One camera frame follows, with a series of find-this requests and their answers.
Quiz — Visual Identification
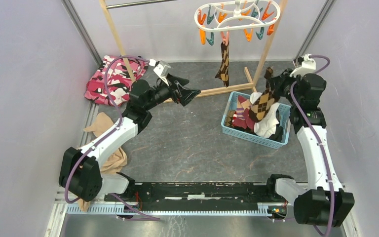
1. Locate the red striped sock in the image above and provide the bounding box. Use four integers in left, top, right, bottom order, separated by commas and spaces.
232, 95, 255, 133

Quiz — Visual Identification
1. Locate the pink clothespin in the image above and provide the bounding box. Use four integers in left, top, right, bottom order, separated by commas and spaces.
221, 31, 229, 45

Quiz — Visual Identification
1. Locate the brown argyle sock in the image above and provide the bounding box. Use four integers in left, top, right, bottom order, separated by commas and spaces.
249, 67, 280, 122
215, 42, 229, 87

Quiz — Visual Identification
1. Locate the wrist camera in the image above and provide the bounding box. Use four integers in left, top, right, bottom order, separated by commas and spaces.
149, 59, 171, 86
290, 54, 316, 78

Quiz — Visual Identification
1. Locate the white sock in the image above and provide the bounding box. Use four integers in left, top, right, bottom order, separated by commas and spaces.
249, 92, 280, 138

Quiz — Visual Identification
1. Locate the beige cloth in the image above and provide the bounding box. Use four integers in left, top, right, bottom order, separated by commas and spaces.
77, 112, 129, 213

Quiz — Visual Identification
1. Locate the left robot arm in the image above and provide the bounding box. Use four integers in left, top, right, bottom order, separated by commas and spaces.
59, 74, 201, 201

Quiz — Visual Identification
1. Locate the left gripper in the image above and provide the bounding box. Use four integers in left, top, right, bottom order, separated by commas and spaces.
144, 73, 200, 111

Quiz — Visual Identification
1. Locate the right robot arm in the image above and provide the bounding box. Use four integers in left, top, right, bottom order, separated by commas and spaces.
265, 69, 355, 228

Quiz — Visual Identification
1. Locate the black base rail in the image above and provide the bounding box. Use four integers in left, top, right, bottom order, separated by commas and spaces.
119, 182, 285, 211

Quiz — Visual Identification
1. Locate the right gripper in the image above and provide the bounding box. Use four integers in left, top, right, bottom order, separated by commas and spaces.
267, 68, 303, 106

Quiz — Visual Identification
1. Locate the blue plastic basket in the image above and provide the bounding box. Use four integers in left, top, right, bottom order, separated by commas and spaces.
221, 91, 291, 149

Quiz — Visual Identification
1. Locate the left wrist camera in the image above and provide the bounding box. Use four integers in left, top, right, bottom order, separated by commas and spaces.
149, 59, 171, 86

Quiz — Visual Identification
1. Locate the wooden drying rack frame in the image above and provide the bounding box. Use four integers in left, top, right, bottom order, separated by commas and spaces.
98, 0, 288, 99

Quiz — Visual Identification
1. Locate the white plastic clip hanger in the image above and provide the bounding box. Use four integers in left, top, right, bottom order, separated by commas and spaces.
194, 0, 283, 46

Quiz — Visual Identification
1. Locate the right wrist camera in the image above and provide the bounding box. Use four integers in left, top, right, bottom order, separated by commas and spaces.
290, 54, 316, 78

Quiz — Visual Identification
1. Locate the pink camouflage cloth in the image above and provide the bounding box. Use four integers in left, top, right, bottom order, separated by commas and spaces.
84, 55, 133, 106

